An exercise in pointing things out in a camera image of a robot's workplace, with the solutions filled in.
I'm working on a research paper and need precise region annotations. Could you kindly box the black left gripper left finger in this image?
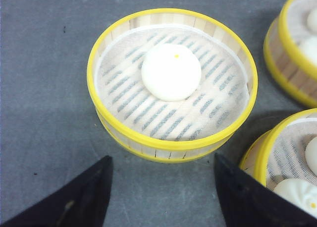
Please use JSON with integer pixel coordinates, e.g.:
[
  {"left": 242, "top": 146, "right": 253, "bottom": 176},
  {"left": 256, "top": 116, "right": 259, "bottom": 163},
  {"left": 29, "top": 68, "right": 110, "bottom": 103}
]
[{"left": 2, "top": 156, "right": 113, "bottom": 227}]

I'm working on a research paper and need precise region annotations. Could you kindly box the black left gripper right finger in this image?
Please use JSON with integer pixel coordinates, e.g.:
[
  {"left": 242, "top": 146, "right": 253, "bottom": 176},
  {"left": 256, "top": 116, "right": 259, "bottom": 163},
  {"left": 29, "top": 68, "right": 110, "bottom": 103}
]
[{"left": 213, "top": 153, "right": 317, "bottom": 227}]

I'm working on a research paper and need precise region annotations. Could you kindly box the bamboo steamer basket single bun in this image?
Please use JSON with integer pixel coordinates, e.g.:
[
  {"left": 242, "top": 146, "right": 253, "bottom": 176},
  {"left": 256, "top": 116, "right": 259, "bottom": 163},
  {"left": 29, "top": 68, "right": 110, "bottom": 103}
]
[{"left": 87, "top": 8, "right": 258, "bottom": 163}]

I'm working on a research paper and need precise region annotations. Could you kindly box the mesh liner near basket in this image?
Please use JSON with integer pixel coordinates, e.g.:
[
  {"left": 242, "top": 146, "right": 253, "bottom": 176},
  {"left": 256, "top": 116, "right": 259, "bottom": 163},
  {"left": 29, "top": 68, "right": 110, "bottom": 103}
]
[{"left": 266, "top": 118, "right": 317, "bottom": 190}]

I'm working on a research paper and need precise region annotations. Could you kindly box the mesh liner basket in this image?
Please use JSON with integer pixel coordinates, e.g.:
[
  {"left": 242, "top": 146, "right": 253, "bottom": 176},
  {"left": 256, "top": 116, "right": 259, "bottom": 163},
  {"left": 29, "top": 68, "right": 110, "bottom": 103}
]
[
  {"left": 266, "top": 118, "right": 317, "bottom": 190},
  {"left": 287, "top": 0, "right": 317, "bottom": 59}
]

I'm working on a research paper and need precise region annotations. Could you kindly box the pleated white bun near basket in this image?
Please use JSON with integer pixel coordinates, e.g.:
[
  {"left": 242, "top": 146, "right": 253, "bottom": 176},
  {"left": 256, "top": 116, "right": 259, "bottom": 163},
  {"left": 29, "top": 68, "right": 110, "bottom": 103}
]
[{"left": 273, "top": 178, "right": 317, "bottom": 218}]

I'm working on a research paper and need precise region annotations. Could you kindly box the near bamboo steamer basket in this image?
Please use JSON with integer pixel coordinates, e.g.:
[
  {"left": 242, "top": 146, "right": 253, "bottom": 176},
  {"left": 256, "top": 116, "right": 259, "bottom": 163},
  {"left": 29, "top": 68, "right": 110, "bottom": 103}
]
[{"left": 239, "top": 108, "right": 317, "bottom": 217}]

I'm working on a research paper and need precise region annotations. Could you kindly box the bamboo steamer basket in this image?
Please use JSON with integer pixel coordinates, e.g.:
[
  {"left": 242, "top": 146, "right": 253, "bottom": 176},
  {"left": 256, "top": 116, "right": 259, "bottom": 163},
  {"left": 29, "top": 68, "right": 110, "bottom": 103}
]
[
  {"left": 263, "top": 0, "right": 317, "bottom": 108},
  {"left": 239, "top": 108, "right": 317, "bottom": 217}
]

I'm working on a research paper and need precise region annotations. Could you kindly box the smooth white bun near basket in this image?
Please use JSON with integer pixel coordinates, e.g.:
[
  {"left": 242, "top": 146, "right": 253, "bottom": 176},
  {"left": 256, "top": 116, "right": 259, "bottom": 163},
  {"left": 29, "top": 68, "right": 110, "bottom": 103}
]
[{"left": 305, "top": 137, "right": 317, "bottom": 175}]

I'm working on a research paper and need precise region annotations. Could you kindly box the white mesh steamer liner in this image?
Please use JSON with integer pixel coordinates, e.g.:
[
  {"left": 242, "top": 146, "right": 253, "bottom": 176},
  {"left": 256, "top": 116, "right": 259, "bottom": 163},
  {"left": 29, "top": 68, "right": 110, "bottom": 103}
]
[{"left": 95, "top": 24, "right": 250, "bottom": 141}]

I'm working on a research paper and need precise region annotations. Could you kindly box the white round steamed bun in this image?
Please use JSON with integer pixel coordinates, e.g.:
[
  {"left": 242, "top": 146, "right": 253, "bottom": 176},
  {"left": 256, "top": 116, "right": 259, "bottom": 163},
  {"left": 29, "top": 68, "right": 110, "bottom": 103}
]
[{"left": 141, "top": 44, "right": 202, "bottom": 102}]

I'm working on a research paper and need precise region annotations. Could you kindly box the far bamboo steamer basket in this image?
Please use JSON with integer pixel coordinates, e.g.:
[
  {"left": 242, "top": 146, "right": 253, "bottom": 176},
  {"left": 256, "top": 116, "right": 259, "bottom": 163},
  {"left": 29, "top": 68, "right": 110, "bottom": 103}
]
[{"left": 263, "top": 0, "right": 317, "bottom": 108}]

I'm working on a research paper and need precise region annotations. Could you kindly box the mesh liner far basket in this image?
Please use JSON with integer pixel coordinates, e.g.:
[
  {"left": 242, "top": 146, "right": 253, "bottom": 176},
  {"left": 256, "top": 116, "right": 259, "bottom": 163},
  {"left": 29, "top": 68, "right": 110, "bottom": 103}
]
[{"left": 287, "top": 0, "right": 317, "bottom": 59}]

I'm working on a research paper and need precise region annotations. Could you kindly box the white bun in far basket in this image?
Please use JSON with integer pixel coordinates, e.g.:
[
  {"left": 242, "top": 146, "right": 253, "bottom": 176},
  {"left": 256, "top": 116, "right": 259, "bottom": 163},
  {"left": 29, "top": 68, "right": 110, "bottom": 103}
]
[{"left": 307, "top": 7, "right": 317, "bottom": 33}]

